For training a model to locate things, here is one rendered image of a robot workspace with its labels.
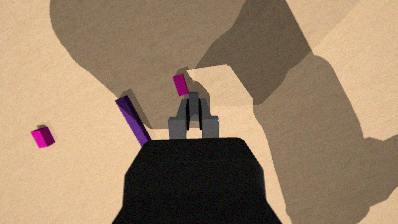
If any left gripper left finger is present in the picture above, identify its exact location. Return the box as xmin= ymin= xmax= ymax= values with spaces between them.
xmin=168 ymin=99 xmax=190 ymax=139

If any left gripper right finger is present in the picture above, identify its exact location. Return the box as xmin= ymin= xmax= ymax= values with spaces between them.
xmin=198 ymin=98 xmax=219 ymax=138

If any small magenta block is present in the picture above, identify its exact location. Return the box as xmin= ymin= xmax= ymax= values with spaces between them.
xmin=31 ymin=127 xmax=55 ymax=148
xmin=173 ymin=74 xmax=189 ymax=96

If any grey rod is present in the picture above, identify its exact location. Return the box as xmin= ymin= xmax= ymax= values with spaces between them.
xmin=189 ymin=92 xmax=199 ymax=121

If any purple rod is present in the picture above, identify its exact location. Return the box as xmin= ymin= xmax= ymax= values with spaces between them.
xmin=115 ymin=95 xmax=152 ymax=147

